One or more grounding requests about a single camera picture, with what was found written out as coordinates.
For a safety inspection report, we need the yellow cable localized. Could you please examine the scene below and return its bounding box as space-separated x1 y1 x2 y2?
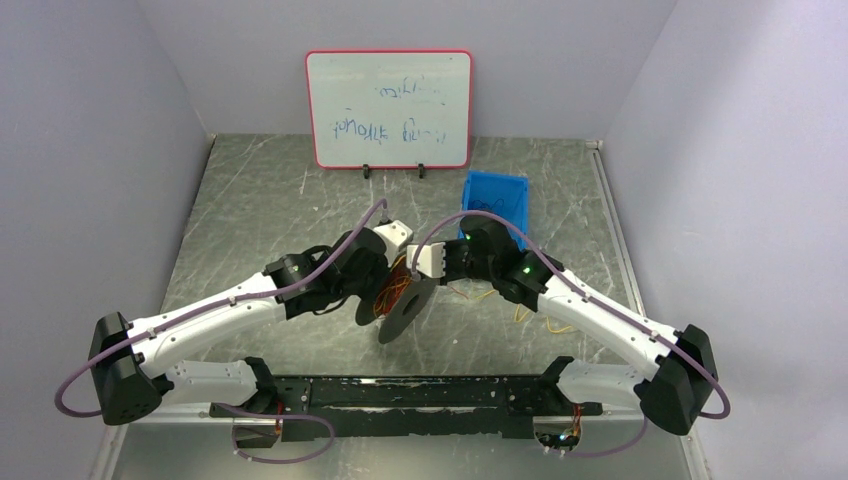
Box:
372 256 574 336

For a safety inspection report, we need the black cable spool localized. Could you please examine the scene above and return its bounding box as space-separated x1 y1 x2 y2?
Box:
355 254 438 344

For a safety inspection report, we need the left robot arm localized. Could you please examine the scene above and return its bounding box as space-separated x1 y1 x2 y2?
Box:
89 222 412 426

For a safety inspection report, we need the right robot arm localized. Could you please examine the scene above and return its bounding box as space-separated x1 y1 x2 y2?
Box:
425 210 732 436

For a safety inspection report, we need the blue plastic bin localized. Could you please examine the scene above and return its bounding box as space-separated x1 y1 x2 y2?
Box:
461 170 529 234

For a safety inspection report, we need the red framed whiteboard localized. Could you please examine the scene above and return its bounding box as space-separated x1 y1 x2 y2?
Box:
304 49 474 176

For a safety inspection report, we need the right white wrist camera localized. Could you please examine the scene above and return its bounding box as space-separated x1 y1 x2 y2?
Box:
406 242 445 279

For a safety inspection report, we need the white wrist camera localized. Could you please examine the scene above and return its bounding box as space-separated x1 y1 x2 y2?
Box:
372 220 414 267
406 242 445 279

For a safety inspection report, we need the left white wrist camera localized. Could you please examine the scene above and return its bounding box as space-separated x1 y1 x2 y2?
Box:
372 220 414 267

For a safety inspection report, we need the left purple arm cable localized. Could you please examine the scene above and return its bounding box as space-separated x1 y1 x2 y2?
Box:
54 198 392 420

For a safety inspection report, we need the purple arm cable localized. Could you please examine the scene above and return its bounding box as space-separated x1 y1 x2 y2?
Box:
54 198 392 420
410 210 732 421

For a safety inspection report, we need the aluminium side rail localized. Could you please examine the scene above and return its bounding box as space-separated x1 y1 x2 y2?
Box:
584 140 645 315

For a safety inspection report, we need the black base frame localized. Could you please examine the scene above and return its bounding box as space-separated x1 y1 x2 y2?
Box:
239 374 602 442

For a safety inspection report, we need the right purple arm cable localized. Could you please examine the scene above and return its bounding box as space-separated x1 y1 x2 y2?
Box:
410 210 732 421

